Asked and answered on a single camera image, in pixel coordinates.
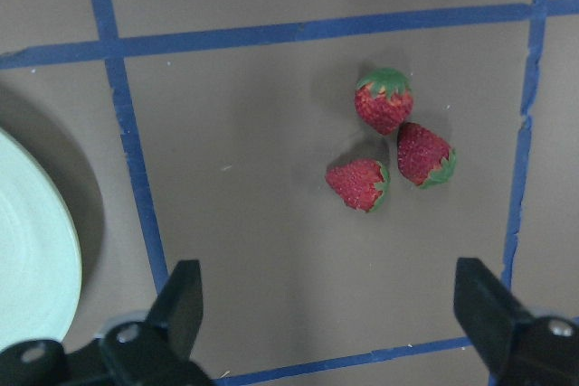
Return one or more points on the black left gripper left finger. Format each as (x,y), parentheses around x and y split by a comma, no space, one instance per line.
(153,351)

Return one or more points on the pale green round plate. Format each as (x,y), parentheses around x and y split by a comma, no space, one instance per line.
(41,271)

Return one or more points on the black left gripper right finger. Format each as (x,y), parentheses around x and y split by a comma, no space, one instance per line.
(518,345)

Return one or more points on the red strawberry picked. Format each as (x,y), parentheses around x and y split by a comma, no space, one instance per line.
(384,99)
(361,184)

